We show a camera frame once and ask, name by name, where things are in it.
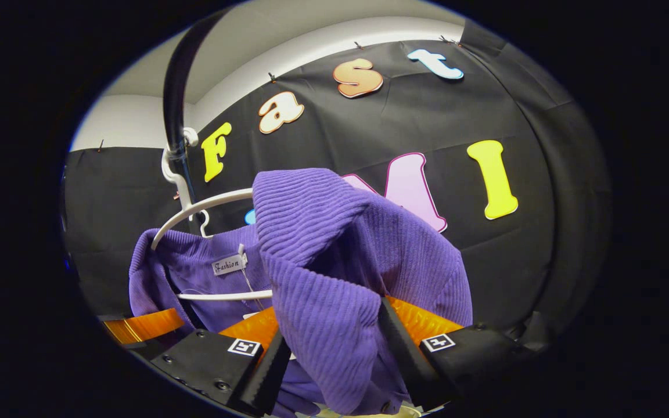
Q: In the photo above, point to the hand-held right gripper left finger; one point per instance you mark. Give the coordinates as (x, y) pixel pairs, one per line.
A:
(265, 377)

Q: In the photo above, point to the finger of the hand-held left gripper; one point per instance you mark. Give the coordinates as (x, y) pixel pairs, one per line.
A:
(146, 325)

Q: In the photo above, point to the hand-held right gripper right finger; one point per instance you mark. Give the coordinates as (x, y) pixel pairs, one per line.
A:
(407, 360)

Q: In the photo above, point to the cream laundry hamper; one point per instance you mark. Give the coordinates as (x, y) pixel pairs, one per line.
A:
(409, 411)

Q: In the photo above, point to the purple knit cardigan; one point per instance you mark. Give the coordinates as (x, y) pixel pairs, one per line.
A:
(323, 278)

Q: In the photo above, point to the white plastic clothes hanger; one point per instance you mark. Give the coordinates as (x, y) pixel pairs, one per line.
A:
(207, 204)

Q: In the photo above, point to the black clothes rail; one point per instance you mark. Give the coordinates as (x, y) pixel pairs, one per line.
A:
(175, 87)

